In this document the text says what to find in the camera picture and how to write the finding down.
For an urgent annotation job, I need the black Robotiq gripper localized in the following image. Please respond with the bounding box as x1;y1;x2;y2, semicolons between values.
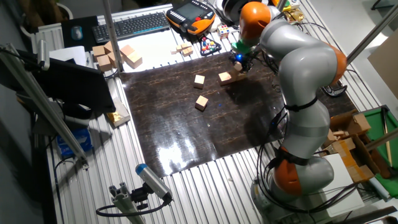
229;52;253;74

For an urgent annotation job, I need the black triangle ball tray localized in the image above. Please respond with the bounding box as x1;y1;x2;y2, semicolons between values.
199;36;223;57

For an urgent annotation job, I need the Rubik's cube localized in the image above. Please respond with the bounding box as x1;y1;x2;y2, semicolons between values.
216;24;230;40

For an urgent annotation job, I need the black filament spool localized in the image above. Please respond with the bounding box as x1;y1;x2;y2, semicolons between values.
222;0;249;22

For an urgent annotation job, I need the orange black teach pendant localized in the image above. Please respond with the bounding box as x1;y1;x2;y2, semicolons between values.
165;0;216;35

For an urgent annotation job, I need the gold shiny object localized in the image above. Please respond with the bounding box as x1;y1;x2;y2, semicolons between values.
284;9;305;23

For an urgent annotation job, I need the dark marble pattern mat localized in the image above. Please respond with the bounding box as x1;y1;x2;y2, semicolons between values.
119;48;358;179

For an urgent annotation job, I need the large white paper sheet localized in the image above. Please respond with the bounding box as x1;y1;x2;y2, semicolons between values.
116;29;203;74

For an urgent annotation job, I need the black computer keyboard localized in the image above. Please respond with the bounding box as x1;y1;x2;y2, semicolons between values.
91;11;171;44

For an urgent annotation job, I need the open box with gold foil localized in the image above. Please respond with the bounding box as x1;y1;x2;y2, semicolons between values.
106;98;131;128

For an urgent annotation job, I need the small cardboard box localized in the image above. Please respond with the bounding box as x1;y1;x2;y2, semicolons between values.
329;109;373;138

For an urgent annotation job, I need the brown cardboard sheet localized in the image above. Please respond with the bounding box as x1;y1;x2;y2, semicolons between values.
368;29;398;100

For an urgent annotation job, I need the green mini pool table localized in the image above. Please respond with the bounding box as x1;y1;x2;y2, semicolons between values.
362;105;398;198

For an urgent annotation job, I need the wooden cue stick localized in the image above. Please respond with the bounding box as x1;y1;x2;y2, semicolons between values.
381;107;393;167

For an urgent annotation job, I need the white board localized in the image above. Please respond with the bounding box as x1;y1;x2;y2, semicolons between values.
310;154;365;218

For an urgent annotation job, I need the big cardboard box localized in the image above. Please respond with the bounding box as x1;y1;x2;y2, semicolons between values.
320;133;392;184

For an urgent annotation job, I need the black monitor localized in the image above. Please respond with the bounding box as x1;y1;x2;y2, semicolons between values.
17;49;116;114

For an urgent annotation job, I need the grey computer mouse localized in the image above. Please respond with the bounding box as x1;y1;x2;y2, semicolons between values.
70;25;84;41

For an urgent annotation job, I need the small white paper sheet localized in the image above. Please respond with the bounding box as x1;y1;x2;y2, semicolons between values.
49;45;87;67

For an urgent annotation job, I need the black mouse pad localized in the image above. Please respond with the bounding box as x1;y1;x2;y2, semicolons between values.
60;15;100;52

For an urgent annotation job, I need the short aluminium profile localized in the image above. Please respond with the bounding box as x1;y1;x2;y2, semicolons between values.
108;182;147;224

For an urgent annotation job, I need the blue tissue pack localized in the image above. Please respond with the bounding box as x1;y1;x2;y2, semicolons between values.
55;127;93;158

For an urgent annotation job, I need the brown chair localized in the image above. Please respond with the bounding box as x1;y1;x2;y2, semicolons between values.
19;0;74;40

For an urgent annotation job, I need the green gripper mount adapter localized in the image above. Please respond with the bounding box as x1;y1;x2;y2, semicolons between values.
231;40;252;54

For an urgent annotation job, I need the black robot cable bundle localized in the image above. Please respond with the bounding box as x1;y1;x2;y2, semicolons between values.
253;18;374;215

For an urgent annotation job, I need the black cable adapter with led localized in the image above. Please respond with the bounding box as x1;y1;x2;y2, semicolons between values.
269;114;280;133

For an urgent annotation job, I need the black post base plate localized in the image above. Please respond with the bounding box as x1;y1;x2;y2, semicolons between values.
322;82;348;98

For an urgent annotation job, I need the aluminium frame post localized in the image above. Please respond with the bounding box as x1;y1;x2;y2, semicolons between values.
346;2;398;63
99;0;125;71

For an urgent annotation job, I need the silver camera with blue cap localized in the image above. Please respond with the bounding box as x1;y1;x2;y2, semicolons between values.
135;163;174;202

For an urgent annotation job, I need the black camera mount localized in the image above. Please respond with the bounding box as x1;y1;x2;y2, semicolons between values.
130;183;150;211

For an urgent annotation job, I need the black camera cable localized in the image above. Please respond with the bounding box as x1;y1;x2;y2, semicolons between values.
95;198;174;218

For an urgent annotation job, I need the silver stick camera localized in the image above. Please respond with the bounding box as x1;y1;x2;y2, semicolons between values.
37;39;50;72

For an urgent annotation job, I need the diagonal aluminium frame bar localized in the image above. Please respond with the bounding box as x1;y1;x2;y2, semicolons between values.
0;43;90;170

